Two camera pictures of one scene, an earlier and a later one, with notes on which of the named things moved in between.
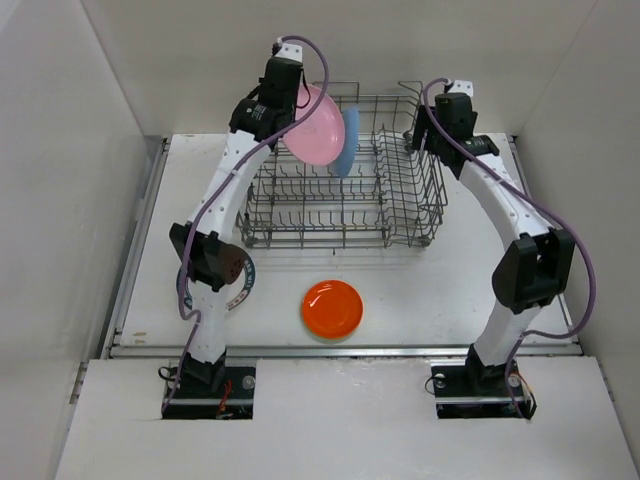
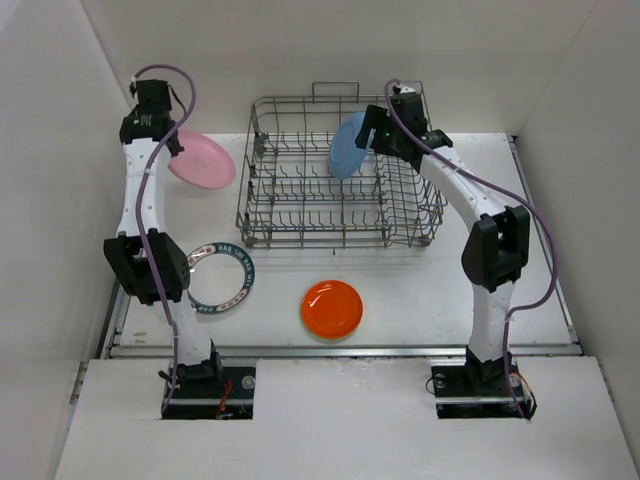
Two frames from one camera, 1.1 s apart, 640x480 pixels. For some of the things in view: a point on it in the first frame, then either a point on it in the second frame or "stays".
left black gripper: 294,100 → 176,148
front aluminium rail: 528,351 stays
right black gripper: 420,130 → 379,114
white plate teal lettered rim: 209,303 stays
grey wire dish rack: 392,198 stays
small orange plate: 332,310 stays
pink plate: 319,139 → 203,161
